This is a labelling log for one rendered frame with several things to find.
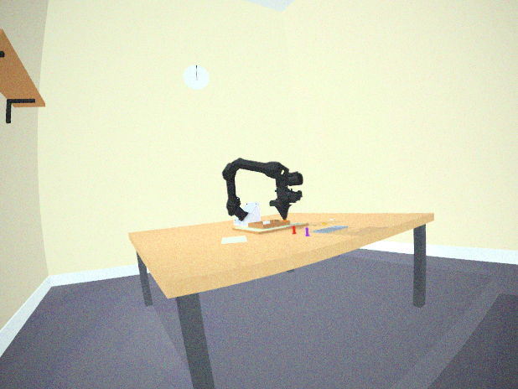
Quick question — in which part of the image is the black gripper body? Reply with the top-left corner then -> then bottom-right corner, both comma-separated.
269,187 -> 297,206

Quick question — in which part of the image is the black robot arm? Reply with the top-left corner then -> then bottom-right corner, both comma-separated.
221,158 -> 303,221

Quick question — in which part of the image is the cream and green board track with arrow squares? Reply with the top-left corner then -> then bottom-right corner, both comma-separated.
236,220 -> 301,232

